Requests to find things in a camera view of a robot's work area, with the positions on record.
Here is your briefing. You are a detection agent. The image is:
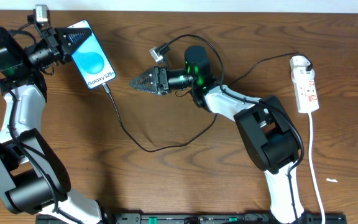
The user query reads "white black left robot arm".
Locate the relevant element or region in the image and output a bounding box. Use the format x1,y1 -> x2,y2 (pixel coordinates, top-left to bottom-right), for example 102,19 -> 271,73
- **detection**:
0,25 -> 112,223

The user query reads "blue Galaxy smartphone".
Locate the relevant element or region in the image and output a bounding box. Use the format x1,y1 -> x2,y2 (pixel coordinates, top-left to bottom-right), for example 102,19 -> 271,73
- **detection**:
68,20 -> 116,89

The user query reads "white power strip cord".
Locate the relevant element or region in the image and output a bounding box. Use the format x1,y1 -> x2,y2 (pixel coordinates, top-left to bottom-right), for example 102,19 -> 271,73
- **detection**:
308,112 -> 326,224

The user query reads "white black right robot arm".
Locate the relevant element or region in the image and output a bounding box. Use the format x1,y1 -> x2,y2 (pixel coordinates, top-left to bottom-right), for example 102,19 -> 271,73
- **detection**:
130,45 -> 305,223

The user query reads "black charger cable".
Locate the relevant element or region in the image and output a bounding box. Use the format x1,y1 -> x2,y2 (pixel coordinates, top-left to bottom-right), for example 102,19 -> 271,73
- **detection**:
101,52 -> 314,154

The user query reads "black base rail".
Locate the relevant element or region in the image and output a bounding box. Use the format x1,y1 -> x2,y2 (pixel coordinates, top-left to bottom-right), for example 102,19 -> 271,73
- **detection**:
35,212 -> 347,224

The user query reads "small white paper scrap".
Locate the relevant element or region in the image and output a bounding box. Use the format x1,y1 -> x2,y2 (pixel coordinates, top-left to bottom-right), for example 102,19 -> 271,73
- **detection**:
326,178 -> 338,183

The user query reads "white power strip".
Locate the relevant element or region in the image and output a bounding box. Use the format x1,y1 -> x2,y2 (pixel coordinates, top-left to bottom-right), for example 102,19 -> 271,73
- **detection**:
290,55 -> 319,114

